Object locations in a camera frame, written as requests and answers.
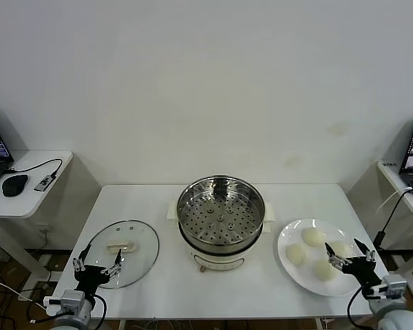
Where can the white steamed baozi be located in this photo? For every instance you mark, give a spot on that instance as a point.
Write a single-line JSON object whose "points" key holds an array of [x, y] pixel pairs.
{"points": [[315, 237], [296, 254], [344, 248], [321, 271]]}

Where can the black stick tool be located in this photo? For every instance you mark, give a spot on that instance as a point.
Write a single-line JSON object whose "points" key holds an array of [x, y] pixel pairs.
{"points": [[378, 239]]}

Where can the round glass pot lid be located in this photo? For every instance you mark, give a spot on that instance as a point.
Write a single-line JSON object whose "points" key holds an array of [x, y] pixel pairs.
{"points": [[137, 266]]}

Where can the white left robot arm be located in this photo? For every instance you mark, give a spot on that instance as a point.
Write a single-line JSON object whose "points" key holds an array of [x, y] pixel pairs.
{"points": [[69, 322]]}

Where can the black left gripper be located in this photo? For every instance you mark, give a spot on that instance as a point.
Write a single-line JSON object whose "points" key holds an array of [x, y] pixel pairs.
{"points": [[89, 277]]}

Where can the black computer mouse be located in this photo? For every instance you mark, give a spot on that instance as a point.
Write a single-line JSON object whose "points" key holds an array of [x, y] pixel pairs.
{"points": [[14, 185]]}

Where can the grey usb hub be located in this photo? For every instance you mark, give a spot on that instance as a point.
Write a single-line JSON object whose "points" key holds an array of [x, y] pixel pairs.
{"points": [[44, 183]]}

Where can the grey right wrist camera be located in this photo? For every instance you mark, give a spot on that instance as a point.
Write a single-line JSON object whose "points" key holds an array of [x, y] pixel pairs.
{"points": [[394, 287]]}

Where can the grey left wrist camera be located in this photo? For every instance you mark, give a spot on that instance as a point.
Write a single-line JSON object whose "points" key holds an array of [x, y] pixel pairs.
{"points": [[72, 300]]}

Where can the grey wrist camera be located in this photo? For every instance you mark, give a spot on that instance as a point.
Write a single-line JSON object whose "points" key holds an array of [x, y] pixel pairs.
{"points": [[394, 287], [72, 300]]}

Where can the white wall socket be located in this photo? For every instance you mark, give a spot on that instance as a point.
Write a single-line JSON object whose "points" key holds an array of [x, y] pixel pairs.
{"points": [[44, 227]]}

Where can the perforated steel steamer basket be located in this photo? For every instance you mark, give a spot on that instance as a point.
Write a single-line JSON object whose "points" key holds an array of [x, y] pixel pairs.
{"points": [[220, 227]]}

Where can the white round plate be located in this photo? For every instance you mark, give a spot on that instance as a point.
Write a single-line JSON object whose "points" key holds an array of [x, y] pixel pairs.
{"points": [[292, 237]]}

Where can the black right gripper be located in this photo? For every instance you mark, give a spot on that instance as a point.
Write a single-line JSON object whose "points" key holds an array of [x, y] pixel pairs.
{"points": [[361, 269]]}

